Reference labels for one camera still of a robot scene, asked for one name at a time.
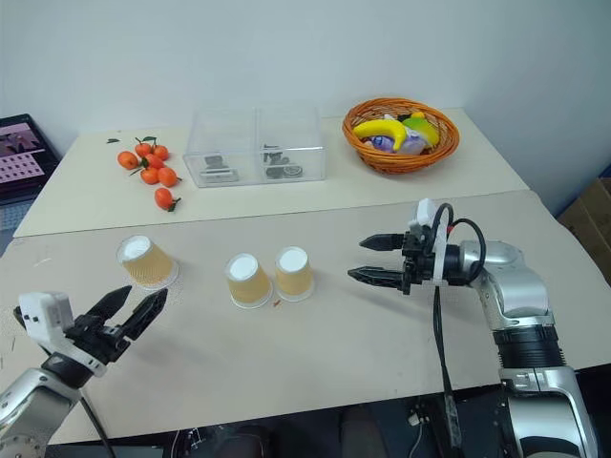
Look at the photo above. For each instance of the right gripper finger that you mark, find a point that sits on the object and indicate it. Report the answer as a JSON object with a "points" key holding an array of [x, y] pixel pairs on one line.
{"points": [[384, 242], [379, 277]]}

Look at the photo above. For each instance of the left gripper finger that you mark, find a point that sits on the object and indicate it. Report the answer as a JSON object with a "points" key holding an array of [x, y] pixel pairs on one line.
{"points": [[112, 303], [145, 312]]}

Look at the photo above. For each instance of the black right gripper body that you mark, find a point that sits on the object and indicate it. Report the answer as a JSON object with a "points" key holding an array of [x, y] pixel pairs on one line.
{"points": [[419, 260]]}

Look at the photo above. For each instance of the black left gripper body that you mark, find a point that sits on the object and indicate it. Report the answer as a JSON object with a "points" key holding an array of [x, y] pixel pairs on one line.
{"points": [[98, 341]]}

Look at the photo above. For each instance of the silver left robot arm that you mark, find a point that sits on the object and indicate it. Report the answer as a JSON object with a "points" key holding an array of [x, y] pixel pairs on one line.
{"points": [[33, 405]]}

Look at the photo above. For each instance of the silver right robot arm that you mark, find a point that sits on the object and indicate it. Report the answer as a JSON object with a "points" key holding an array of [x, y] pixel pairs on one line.
{"points": [[520, 296]]}

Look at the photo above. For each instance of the yellow paper cup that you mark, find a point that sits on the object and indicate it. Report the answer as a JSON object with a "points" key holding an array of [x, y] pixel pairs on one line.
{"points": [[148, 264], [293, 276], [248, 284]]}

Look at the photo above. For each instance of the orange wicker basket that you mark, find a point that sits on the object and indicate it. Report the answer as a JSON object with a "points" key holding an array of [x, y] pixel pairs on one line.
{"points": [[372, 160]]}

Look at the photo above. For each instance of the purple white packet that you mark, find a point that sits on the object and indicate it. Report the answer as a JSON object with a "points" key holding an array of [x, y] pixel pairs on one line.
{"points": [[410, 143]]}

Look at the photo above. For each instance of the yellow toy banana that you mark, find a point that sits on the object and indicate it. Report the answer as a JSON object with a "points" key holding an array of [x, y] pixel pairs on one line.
{"points": [[382, 128]]}

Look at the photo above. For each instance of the orange tangerine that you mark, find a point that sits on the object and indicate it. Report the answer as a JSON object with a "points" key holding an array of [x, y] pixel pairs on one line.
{"points": [[163, 198], [168, 177], [128, 160], [161, 152], [142, 149], [155, 161], [150, 176]]}

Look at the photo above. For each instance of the green yellow toy fruit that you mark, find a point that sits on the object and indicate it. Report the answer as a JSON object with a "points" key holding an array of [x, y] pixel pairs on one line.
{"points": [[422, 128]]}

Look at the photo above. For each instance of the black parts in box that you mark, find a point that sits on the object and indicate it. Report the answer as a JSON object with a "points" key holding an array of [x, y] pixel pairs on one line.
{"points": [[281, 164], [218, 169]]}

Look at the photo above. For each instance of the small white plug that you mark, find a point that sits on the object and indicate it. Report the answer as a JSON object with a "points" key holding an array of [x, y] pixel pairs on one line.
{"points": [[416, 419]]}

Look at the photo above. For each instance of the clear plastic drawer box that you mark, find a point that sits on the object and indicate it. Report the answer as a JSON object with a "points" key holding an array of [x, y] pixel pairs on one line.
{"points": [[253, 133]]}

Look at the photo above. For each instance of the brown cardboard box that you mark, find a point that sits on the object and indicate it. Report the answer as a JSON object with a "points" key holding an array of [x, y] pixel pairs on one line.
{"points": [[589, 219]]}

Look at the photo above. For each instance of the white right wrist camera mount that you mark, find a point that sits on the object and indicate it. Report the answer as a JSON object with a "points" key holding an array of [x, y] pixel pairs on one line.
{"points": [[441, 248]]}

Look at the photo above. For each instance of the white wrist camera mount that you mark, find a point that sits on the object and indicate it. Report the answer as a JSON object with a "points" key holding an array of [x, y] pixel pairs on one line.
{"points": [[441, 248], [45, 312]]}

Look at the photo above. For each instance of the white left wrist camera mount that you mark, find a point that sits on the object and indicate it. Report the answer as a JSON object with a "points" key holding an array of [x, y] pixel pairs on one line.
{"points": [[45, 312]]}

